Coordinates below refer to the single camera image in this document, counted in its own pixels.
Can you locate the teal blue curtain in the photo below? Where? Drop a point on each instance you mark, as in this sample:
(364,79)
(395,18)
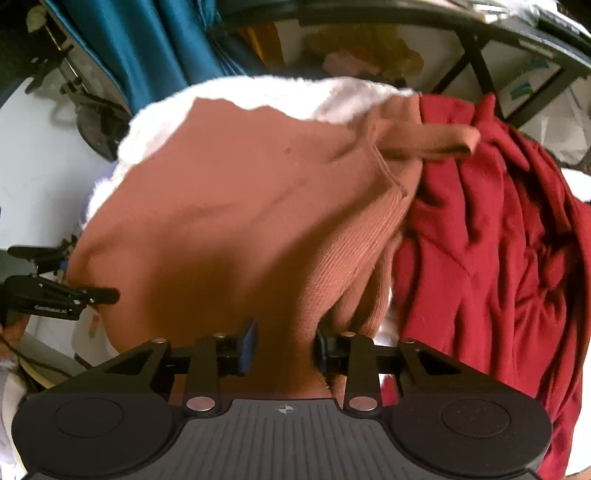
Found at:
(152,49)

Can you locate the rust orange knit sweater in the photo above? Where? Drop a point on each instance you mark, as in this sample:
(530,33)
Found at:
(253,215)

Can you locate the white tote bag with logo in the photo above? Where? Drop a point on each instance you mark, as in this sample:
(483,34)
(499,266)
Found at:
(552,106)

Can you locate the black curved desk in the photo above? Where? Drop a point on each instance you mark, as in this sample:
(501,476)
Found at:
(472,33)

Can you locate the dark red garment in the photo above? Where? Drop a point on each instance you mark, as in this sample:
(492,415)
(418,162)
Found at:
(494,268)

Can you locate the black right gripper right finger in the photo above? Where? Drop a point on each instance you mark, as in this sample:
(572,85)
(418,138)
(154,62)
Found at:
(415,368)

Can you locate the white fluffy blanket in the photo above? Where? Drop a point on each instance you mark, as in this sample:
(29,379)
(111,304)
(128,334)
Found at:
(334,100)

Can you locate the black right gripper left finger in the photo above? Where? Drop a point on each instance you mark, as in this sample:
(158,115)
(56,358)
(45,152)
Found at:
(189,376)

